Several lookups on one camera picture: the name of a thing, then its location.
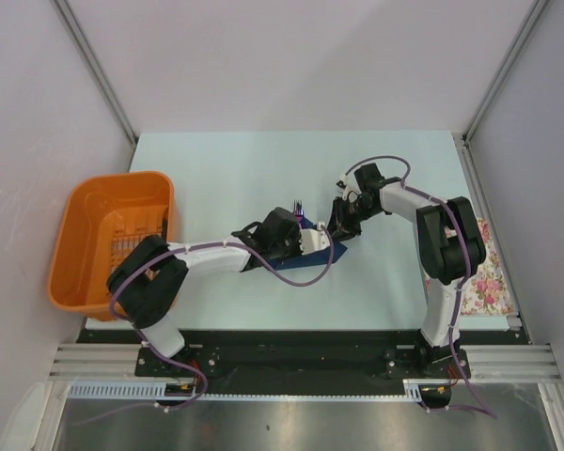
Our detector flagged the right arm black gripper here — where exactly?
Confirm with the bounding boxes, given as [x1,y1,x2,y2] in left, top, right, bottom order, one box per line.
[326,196,381,244]

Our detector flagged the purple iridescent fork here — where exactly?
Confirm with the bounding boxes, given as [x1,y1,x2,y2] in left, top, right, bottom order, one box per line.
[293,199,305,226]

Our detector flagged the dark blue paper napkin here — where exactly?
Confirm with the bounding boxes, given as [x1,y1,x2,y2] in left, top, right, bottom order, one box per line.
[268,218,330,271]

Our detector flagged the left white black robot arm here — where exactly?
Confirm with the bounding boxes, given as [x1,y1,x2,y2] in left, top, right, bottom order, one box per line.
[106,207,301,376]

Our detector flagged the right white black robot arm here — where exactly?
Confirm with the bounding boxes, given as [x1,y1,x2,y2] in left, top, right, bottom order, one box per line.
[328,159,486,377]

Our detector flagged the floral cloth mat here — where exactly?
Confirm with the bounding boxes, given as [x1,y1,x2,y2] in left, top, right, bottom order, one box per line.
[461,218,516,316]

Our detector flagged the orange plastic basket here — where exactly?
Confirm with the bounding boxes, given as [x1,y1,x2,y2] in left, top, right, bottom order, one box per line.
[48,171,181,321]

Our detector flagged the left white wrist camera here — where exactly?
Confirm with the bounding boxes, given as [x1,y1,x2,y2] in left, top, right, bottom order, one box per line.
[300,228,330,256]

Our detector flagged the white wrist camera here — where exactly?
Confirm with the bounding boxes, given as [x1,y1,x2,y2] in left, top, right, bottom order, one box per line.
[300,228,330,256]
[336,174,353,199]

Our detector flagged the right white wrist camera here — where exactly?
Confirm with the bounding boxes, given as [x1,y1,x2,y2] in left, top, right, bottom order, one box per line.
[336,174,353,199]

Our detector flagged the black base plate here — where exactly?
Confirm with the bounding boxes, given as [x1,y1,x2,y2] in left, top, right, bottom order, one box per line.
[77,330,525,386]

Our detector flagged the white slotted cable duct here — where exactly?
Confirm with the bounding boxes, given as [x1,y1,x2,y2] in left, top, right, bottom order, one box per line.
[68,373,452,403]

